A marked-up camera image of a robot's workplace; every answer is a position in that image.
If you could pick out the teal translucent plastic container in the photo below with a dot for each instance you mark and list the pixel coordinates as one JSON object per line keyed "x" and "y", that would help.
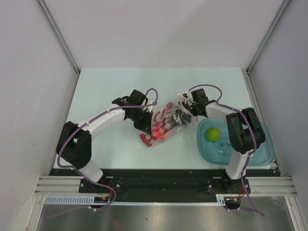
{"x": 220, "y": 152}

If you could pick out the aluminium front frame rail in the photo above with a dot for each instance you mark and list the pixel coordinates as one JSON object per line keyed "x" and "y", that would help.
{"x": 255, "y": 186}

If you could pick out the right aluminium corner post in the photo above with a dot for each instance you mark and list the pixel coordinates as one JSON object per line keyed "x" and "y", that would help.
{"x": 269, "y": 33}

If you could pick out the clear zip top bag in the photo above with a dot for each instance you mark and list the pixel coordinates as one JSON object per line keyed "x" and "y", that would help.
{"x": 161, "y": 119}

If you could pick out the white slotted cable duct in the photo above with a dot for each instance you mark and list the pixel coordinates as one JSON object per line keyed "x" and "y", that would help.
{"x": 76, "y": 200}

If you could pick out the aluminium corner post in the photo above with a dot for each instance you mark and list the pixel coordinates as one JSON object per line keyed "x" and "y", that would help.
{"x": 269, "y": 33}
{"x": 42, "y": 5}

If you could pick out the red fake food ball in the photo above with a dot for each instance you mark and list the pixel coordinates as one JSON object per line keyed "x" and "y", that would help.
{"x": 158, "y": 134}

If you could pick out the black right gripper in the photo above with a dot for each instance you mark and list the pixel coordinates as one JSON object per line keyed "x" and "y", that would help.
{"x": 180, "y": 120}

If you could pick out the green fake food ball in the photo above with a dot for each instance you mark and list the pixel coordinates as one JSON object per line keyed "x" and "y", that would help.
{"x": 213, "y": 134}

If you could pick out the left aluminium corner post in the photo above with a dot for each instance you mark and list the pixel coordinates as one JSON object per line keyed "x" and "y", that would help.
{"x": 42, "y": 5}

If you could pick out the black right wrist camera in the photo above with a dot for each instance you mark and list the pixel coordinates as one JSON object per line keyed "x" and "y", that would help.
{"x": 196, "y": 96}

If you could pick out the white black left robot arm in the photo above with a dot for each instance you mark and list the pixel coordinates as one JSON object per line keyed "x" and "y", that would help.
{"x": 75, "y": 142}

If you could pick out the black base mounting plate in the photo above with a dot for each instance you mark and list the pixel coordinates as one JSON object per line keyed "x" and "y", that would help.
{"x": 204, "y": 181}

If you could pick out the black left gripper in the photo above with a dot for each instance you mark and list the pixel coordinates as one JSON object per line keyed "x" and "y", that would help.
{"x": 146, "y": 125}

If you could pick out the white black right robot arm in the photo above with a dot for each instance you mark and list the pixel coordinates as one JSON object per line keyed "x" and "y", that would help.
{"x": 245, "y": 133}

